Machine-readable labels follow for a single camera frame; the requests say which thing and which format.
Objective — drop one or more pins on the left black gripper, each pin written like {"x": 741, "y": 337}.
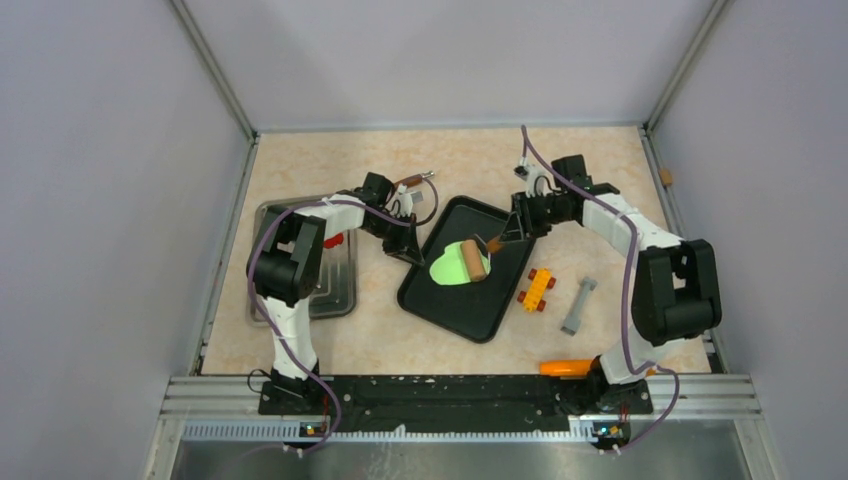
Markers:
{"x": 405, "y": 245}

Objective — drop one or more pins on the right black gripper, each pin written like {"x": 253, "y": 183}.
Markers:
{"x": 524, "y": 206}

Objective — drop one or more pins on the wooden dough roller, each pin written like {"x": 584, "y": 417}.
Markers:
{"x": 476, "y": 255}

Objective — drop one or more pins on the green dough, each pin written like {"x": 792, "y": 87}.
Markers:
{"x": 448, "y": 269}

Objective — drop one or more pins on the black baking tray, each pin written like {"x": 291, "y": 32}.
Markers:
{"x": 473, "y": 311}

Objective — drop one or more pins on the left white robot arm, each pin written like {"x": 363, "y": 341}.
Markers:
{"x": 284, "y": 266}

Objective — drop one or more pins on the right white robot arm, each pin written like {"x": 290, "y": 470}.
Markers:
{"x": 670, "y": 285}

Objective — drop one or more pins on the red dough disc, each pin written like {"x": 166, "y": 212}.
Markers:
{"x": 334, "y": 241}

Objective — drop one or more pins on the yellow toy brick car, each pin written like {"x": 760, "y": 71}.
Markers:
{"x": 532, "y": 298}

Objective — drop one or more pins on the silver metal tray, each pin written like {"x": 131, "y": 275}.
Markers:
{"x": 335, "y": 294}

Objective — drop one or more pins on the grey plastic bolt toy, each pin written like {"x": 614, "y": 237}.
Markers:
{"x": 572, "y": 321}

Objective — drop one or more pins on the small wooden cork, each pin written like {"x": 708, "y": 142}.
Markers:
{"x": 666, "y": 177}

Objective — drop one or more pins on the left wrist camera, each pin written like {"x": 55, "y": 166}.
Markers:
{"x": 406, "y": 199}

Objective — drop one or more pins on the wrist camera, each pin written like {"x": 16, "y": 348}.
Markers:
{"x": 406, "y": 199}
{"x": 527, "y": 172}

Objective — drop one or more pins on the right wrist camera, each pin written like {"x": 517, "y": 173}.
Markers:
{"x": 527, "y": 172}

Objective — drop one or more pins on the metal scraper wooden handle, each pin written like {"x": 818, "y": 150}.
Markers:
{"x": 414, "y": 179}

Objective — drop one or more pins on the orange handled tool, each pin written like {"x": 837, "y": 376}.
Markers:
{"x": 568, "y": 369}

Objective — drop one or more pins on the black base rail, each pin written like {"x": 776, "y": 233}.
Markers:
{"x": 455, "y": 404}

